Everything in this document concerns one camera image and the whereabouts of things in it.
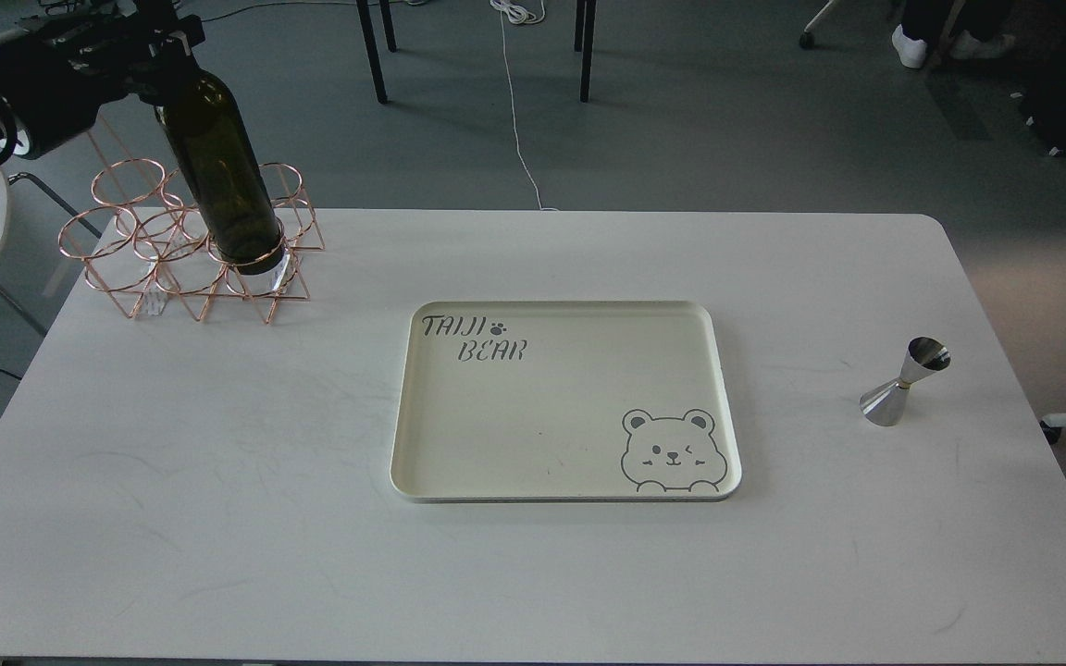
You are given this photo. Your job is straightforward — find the silver steel jigger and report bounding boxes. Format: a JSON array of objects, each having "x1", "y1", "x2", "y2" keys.
[{"x1": 859, "y1": 337, "x2": 951, "y2": 426}]

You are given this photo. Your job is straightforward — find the dark green wine bottle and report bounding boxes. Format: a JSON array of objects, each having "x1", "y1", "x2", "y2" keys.
[{"x1": 155, "y1": 56, "x2": 285, "y2": 277}]

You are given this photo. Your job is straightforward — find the white cable on floor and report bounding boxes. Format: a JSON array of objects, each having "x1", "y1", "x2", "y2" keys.
[{"x1": 490, "y1": 0, "x2": 560, "y2": 213}]

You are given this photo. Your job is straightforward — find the white shoes of person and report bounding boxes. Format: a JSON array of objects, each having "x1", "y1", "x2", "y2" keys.
[{"x1": 891, "y1": 25, "x2": 1018, "y2": 71}]

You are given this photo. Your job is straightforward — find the office chair caster base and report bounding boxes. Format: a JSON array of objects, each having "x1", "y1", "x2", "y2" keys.
[{"x1": 797, "y1": 0, "x2": 840, "y2": 50}]

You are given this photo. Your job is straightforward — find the cream bear serving tray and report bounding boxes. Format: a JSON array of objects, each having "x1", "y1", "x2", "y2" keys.
[{"x1": 390, "y1": 300, "x2": 743, "y2": 501}]

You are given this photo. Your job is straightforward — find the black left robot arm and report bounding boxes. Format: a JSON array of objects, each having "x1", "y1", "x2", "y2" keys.
[{"x1": 0, "y1": 1, "x2": 205, "y2": 166}]

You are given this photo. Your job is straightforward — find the black cables on floor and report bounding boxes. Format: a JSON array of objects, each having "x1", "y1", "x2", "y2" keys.
[{"x1": 33, "y1": 0, "x2": 432, "y2": 29}]

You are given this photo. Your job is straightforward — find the copper wire bottle rack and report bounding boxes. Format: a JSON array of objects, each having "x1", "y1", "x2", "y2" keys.
[{"x1": 58, "y1": 125, "x2": 326, "y2": 324}]

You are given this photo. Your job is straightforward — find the black table legs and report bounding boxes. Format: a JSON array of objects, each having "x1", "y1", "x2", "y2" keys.
[{"x1": 351, "y1": 1, "x2": 601, "y2": 105}]

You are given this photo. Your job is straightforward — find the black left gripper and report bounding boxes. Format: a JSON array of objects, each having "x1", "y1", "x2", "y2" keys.
[{"x1": 0, "y1": 1, "x2": 205, "y2": 159}]

